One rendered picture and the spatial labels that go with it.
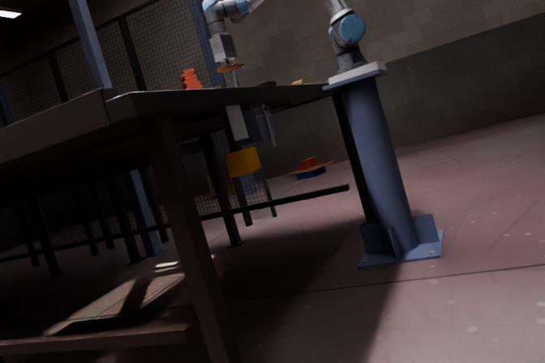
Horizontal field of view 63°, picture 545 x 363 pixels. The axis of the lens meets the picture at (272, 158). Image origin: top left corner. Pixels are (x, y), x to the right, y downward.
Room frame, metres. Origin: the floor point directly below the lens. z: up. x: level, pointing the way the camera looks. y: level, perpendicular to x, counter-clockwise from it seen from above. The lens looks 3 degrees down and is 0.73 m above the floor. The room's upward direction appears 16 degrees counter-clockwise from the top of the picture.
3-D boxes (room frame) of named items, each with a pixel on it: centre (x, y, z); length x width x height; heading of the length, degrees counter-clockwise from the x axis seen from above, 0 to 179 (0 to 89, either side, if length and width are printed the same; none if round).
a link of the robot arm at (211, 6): (2.02, 0.07, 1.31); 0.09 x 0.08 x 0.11; 92
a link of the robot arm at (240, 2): (2.04, -0.03, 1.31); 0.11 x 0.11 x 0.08; 2
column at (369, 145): (2.17, -0.49, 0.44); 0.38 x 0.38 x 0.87; 66
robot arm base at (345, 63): (2.17, -0.49, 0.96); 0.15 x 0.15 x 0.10
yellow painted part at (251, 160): (1.52, 0.10, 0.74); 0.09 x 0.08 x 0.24; 155
